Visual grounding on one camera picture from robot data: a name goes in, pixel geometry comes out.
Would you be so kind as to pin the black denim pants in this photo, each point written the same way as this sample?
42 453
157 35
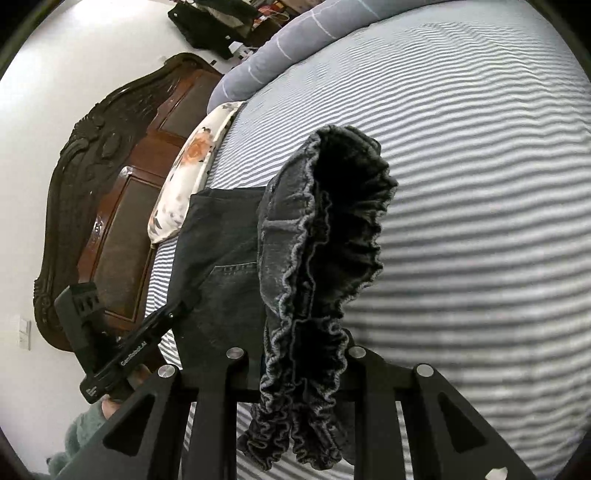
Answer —
323 230

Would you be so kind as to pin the white wall switch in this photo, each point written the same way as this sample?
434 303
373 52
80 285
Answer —
24 333

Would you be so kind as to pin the floral pillow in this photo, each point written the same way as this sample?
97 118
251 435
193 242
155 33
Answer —
194 152

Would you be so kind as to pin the grey rolled duvet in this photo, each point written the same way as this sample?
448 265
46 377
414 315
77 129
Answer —
286 50

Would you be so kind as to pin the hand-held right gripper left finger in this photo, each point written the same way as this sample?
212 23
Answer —
240 383

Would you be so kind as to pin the grey striped bed sheet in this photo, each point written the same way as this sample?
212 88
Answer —
461 184

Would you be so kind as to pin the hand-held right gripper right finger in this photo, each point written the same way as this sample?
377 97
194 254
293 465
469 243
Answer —
369 392

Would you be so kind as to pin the dark wooden headboard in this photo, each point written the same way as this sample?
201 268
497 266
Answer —
134 198

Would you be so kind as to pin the person's left hand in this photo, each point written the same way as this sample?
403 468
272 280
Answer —
141 376

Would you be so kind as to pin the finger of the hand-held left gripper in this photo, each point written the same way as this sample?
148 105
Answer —
178 314

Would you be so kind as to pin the black bag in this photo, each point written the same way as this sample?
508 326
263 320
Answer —
207 27

